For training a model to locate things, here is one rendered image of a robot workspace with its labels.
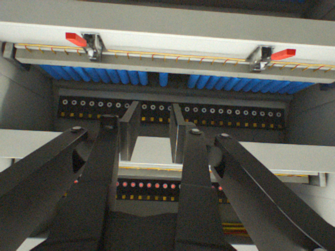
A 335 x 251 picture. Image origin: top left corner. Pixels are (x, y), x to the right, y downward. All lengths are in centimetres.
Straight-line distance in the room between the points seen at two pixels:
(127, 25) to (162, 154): 20
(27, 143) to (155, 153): 21
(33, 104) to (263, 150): 46
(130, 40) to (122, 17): 3
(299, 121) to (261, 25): 29
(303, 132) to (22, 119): 61
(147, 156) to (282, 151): 23
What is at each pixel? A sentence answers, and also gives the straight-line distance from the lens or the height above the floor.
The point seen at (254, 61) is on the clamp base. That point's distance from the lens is 36.
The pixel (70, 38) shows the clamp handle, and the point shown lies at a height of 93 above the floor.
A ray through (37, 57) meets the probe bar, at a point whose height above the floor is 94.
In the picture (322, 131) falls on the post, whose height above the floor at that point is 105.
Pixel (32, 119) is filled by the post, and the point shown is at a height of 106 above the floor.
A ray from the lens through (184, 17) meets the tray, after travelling 33.
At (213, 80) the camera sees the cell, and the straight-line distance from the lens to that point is 41.
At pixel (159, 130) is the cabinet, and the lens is 51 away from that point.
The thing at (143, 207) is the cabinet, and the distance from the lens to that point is 60.
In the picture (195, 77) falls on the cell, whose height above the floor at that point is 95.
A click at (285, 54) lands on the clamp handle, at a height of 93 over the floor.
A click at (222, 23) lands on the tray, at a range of 34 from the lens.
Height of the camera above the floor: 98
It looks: 10 degrees up
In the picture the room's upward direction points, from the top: 176 degrees counter-clockwise
